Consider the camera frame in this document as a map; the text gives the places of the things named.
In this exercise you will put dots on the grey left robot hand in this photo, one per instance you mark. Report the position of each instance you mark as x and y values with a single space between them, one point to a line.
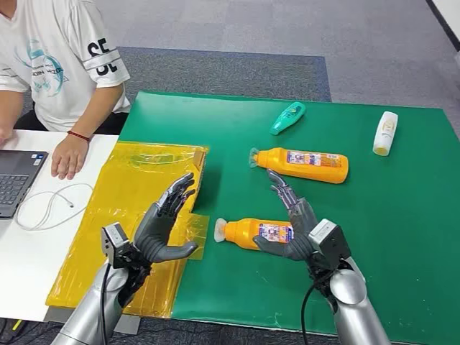
154 233

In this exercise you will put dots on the person's left hand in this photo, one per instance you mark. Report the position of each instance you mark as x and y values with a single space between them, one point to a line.
68 157

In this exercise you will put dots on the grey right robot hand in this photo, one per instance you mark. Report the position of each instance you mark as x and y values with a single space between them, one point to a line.
302 224

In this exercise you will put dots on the orange bottle with clear cap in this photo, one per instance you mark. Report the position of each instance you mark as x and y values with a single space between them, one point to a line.
244 232
305 174

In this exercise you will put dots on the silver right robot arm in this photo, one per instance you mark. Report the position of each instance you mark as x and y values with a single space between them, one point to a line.
352 304

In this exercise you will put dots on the person's left forearm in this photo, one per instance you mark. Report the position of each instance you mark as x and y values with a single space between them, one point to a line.
96 112

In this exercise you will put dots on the person's right forearm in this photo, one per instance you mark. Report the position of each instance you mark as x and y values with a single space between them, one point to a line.
9 112

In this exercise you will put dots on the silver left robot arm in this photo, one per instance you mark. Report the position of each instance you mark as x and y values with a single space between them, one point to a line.
90 309

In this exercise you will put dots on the teal bottle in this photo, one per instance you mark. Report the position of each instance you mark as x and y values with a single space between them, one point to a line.
287 118

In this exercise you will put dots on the white bottle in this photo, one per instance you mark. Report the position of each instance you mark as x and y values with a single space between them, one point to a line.
385 133

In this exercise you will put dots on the yellow film wrapped board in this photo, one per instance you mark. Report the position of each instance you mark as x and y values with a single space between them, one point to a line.
118 190

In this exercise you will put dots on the grey laptop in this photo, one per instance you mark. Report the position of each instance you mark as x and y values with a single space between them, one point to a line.
18 181

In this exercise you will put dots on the person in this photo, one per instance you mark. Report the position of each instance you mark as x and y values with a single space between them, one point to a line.
53 47

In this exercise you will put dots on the green table mat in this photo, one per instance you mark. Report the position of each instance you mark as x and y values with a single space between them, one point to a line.
395 214

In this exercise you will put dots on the dark grey floor rug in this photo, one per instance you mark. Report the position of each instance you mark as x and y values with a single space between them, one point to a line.
216 71

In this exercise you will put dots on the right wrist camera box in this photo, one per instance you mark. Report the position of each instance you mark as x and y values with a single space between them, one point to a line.
329 240

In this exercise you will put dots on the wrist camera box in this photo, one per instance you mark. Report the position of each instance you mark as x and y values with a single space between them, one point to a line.
115 240
329 240

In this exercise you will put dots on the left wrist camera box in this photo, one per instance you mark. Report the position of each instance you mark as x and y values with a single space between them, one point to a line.
115 240

